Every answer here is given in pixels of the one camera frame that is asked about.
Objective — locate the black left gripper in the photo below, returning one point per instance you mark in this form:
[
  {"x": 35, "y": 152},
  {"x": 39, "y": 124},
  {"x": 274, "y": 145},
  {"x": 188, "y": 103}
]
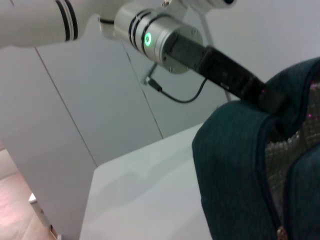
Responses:
[{"x": 212, "y": 62}]

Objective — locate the dark teal insulated lunch bag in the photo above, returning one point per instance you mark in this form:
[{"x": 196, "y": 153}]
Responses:
[{"x": 237, "y": 162}]

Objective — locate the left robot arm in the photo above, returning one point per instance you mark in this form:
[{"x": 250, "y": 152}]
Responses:
[{"x": 162, "y": 32}]

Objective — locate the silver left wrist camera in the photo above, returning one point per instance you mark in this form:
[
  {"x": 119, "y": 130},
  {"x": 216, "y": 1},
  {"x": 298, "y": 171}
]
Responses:
[{"x": 200, "y": 3}]

